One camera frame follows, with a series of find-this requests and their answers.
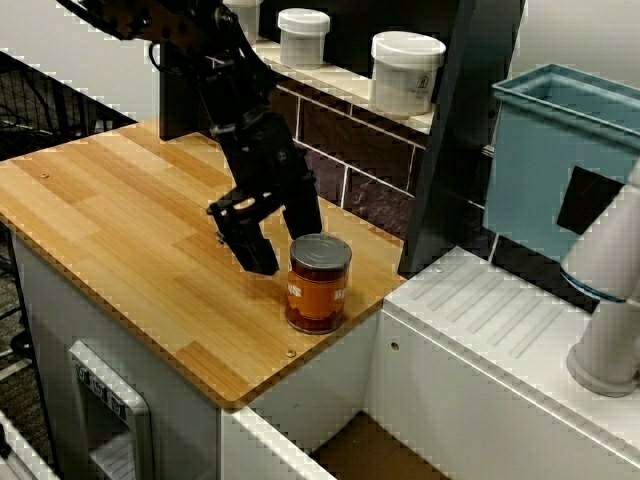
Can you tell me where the white-lid jar with label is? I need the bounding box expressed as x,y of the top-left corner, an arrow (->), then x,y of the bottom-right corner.
370,30 -> 447,119

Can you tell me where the black wire rack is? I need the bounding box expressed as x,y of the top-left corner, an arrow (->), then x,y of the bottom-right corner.
0,49 -> 137,151

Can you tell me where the wooden counter board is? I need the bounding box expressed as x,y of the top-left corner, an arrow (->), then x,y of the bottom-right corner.
0,117 -> 640,480

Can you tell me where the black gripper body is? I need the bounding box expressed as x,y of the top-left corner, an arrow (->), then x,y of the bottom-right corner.
209,107 -> 316,211

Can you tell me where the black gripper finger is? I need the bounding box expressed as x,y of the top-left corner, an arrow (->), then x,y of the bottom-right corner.
206,187 -> 280,277
280,174 -> 324,240

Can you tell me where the plain white-lid jar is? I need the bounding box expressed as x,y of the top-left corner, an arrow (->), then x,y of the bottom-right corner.
277,8 -> 332,70
223,0 -> 262,44

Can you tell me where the dark tile backsplash shelf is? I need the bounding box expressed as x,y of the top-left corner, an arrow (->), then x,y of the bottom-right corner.
254,39 -> 501,266

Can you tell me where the blue plastic bin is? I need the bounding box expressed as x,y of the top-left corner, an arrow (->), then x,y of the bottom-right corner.
482,62 -> 640,261

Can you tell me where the black metal pole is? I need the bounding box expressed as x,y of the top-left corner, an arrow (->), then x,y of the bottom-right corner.
7,232 -> 62,476

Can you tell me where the black upright post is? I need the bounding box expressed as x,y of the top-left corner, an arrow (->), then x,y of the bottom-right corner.
399,0 -> 526,274

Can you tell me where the grey toy oven panel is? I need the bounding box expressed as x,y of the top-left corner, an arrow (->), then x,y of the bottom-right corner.
68,339 -> 154,480

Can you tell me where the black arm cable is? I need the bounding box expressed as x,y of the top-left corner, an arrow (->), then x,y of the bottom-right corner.
147,41 -> 177,77

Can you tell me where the grey curved faucet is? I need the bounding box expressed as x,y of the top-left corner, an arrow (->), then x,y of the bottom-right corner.
559,159 -> 640,399

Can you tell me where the silver metal rail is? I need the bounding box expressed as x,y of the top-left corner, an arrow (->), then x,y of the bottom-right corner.
0,409 -> 54,480

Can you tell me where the white sink basin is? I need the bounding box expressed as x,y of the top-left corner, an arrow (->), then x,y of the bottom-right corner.
219,299 -> 481,480

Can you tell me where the orange beans can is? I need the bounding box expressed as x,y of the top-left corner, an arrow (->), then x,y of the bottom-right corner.
284,233 -> 353,335

